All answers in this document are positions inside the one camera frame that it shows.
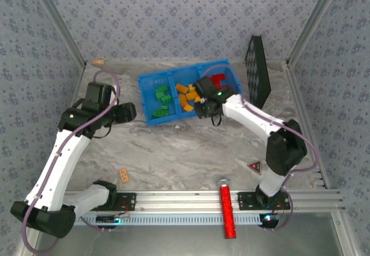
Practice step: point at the yellow sloped lego brick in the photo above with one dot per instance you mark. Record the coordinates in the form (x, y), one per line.
(182, 100)

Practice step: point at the yellow round lego piece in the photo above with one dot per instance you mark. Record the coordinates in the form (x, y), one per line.
(192, 88)

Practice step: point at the blue three-compartment plastic bin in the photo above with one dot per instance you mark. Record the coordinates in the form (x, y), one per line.
(150, 82)

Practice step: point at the small green lego brick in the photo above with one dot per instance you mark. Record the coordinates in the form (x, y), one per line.
(164, 107)

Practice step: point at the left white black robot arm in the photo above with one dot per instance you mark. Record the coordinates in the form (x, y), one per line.
(57, 166)

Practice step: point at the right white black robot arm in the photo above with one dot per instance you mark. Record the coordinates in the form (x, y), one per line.
(286, 149)

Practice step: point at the black checkered board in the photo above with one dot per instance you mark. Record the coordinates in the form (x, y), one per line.
(257, 74)

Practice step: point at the small orange wooden block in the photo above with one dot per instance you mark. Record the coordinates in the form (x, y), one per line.
(124, 175)

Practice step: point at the black red triangle sign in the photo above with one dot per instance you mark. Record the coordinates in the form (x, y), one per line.
(255, 167)

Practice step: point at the red glitter tube silver cap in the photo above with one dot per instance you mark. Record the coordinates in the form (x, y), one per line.
(227, 209)

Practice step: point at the left small circuit board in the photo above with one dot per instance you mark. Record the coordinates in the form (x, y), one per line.
(108, 218)

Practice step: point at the small circuit board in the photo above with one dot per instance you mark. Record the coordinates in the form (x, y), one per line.
(269, 218)
(108, 218)

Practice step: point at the right small circuit board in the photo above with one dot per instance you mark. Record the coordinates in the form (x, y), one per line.
(269, 218)

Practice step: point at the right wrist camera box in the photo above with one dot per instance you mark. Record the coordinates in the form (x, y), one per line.
(205, 86)

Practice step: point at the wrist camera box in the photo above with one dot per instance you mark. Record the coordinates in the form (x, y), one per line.
(98, 92)
(205, 86)

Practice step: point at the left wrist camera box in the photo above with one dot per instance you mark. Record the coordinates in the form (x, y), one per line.
(98, 92)

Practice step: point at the right aluminium side rail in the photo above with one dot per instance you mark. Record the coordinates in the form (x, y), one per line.
(295, 88)

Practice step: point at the left black mount plate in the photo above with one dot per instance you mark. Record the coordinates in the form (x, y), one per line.
(127, 202)

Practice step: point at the black mount plate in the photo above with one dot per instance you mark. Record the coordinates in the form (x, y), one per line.
(127, 202)
(245, 201)

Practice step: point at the long aluminium base rail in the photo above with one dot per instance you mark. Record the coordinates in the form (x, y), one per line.
(179, 201)

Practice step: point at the right black mount plate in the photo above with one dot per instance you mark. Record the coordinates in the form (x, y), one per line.
(245, 201)

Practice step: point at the left aluminium corner post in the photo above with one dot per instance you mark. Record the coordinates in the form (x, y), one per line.
(60, 22)

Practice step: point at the aluminium corner post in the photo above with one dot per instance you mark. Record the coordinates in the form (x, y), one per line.
(60, 22)
(312, 22)

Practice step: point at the right aluminium corner post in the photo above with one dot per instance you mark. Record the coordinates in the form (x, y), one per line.
(312, 22)

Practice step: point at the left lower frame strut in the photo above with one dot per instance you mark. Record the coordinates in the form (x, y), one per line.
(20, 247)

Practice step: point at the frame strut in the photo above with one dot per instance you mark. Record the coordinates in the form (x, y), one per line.
(345, 234)
(20, 247)

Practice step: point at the right lower frame strut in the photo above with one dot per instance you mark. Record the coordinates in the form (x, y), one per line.
(345, 234)

